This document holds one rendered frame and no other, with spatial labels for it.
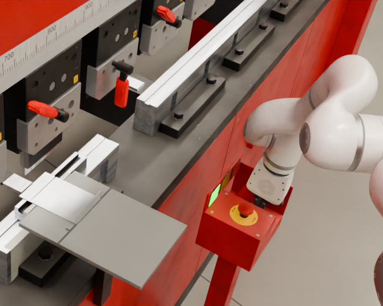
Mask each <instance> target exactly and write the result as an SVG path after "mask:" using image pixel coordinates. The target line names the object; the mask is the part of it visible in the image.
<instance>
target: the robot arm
mask: <svg viewBox="0 0 383 306"><path fill-rule="evenodd" d="M377 89H378V78H377V76H376V72H375V71H374V68H373V66H372V65H371V64H370V62H369V61H368V60H367V59H365V58H364V57H362V56H359V55H345V56H342V57H340V58H339V59H337V60H335V61H334V62H333V63H332V64H331V65H330V66H329V67H328V68H327V69H326V71H324V73H322V74H321V76H320V77H319V78H318V79H317V81H316V82H315V83H314V84H313V85H312V86H311V87H310V88H309V90H308V91H307V92H306V93H305V94H304V96H302V98H281V99H276V100H271V101H267V102H265V103H263V104H261V105H260V106H258V107H257V108H256V109H255V110H254V111H253V112H252V113H251V115H250V116H249V118H248V119H247V120H246V122H245V124H244V129H243V137H244V139H245V140H246V141H247V142H248V143H249V144H252V145H254V146H258V147H261V148H266V150H264V151H263V153H262V154H263V155H264V156H263V157H262V158H261V159H260V161H259V162H258V163H257V165H256V166H255V168H254V170H253V171H252V173H251V175H250V177H249V180H248V182H247V184H246V187H247V188H248V190H250V191H251V192H252V193H253V195H254V197H255V198H254V200H255V201H254V205H256V206H258V207H260V208H262V209H264V208H265V206H266V205H269V204H275V205H278V206H282V204H283V203H284V198H285V196H286V195H287V193H288V191H289V188H290V185H291V182H292V179H293V175H294V170H295V168H296V166H297V163H298V161H299V160H300V157H301V156H302V154H303V155H304V156H305V158H306V159H307V160H308V161H309V162H310V163H312V164H313V165H315V166H318V167H320V168H323V169H329V170H335V171H348V172H361V173H369V174H371V177H370V181H369V193H370V198H371V200H372V202H373V204H374V206H375V207H376V209H377V210H378V211H379V213H380V215H381V216H382V218H383V116H379V115H367V114H358V113H359V112H360V111H361V110H363V109H365V108H366V107H367V106H368V105H369V104H370V103H371V101H372V100H373V98H374V96H375V95H376V92H377ZM374 285H375V289H376V293H377V296H378V299H379V303H380V305H381V306H383V251H382V253H381V254H380V255H379V257H378V259H377V261H376V263H375V266H374Z"/></svg>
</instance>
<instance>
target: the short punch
mask: <svg viewBox="0 0 383 306"><path fill-rule="evenodd" d="M61 140H62V132H61V133H60V134H59V135H57V136H56V137H55V138H54V139H53V140H52V141H50V142H49V143H48V144H47V145H45V147H43V148H42V149H41V150H40V151H38V152H37V153H36V154H35V155H32V154H28V153H26V152H24V151H22V152H20V165H21V166H22V167H24V175H26V174H27V173H29V172H30V171H31V170H32V169H33V168H34V167H35V166H36V165H38V164H39V163H40V162H41V161H43V160H44V159H45V158H46V157H47V156H48V155H49V154H51V153H52V152H53V151H54V150H55V149H56V148H57V147H58V143H59V142H60V141H61Z"/></svg>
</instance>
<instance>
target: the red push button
mask: <svg viewBox="0 0 383 306"><path fill-rule="evenodd" d="M238 210H239V212H240V216H241V217H242V218H247V217H248V216H249V215H251V214H252V213H253V211H254V208H253V206H252V205H251V204H249V203H240V204H239V205H238Z"/></svg>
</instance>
